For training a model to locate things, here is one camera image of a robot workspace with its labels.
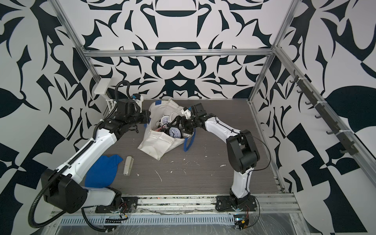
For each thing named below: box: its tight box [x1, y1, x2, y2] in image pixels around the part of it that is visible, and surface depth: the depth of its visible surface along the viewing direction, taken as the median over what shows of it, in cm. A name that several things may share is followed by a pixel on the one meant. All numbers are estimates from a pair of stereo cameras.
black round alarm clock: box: [168, 126, 184, 139], surface depth 88 cm
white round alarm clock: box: [160, 115, 171, 125], surface depth 100 cm
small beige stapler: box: [123, 155, 134, 176], surface depth 86 cm
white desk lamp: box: [94, 78, 115, 114], surface depth 96 cm
